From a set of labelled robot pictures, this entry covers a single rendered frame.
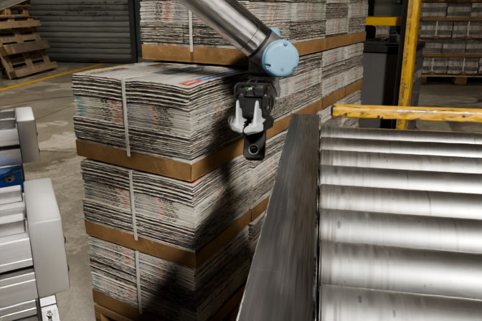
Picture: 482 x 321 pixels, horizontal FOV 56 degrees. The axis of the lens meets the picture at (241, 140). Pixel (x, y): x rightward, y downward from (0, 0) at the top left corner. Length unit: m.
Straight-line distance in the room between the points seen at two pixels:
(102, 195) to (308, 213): 0.89
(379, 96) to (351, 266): 2.38
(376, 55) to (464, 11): 3.95
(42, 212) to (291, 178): 0.28
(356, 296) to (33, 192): 0.41
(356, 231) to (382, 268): 0.06
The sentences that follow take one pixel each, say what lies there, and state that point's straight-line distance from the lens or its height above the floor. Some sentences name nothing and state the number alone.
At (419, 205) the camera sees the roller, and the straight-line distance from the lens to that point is 0.50.
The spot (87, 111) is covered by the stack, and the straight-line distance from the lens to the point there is 1.22.
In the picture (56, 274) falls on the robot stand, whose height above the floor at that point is 0.71.
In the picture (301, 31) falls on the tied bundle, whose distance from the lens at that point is 1.53.
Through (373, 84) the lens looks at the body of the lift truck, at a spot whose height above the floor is 0.57.
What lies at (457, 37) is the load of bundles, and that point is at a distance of 6.54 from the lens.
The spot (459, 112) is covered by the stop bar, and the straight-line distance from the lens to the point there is 0.85.
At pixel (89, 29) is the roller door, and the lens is 8.99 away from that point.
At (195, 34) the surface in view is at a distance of 1.32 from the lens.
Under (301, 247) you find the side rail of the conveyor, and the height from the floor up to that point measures 0.80.
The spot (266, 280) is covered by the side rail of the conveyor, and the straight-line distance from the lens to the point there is 0.34.
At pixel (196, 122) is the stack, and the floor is 0.74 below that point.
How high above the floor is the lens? 0.99
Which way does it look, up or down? 16 degrees down
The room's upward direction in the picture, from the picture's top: straight up
